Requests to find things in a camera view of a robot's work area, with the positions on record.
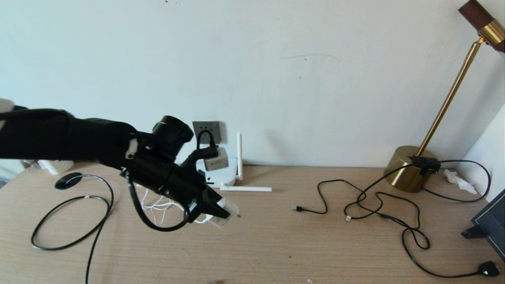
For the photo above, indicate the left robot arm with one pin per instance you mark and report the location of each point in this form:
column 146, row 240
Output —
column 59, row 134

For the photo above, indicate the black clip on lamp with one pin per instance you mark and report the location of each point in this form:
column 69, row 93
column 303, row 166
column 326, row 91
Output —
column 426, row 163

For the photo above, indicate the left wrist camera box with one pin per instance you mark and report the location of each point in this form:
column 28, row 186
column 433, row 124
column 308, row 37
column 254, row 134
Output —
column 216, row 159

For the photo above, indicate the crumpled white tissue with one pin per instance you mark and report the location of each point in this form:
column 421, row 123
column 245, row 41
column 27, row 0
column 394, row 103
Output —
column 457, row 181

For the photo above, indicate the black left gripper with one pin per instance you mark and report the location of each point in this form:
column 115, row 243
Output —
column 181, row 185

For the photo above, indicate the brass desk lamp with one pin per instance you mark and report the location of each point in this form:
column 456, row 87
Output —
column 406, row 173

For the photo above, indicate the grey wall socket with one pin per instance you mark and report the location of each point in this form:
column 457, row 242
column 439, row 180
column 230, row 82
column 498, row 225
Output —
column 218, row 126

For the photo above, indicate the white paper roll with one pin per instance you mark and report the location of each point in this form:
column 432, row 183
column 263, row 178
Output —
column 59, row 167

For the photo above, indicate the black plastic stand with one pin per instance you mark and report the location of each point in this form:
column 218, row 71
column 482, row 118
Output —
column 471, row 233

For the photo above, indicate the white router with four antennas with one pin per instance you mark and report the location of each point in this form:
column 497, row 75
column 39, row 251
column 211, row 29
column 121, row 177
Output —
column 227, row 177

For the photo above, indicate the black oval desk grommet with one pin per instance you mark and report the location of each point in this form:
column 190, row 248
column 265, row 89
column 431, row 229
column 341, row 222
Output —
column 68, row 182

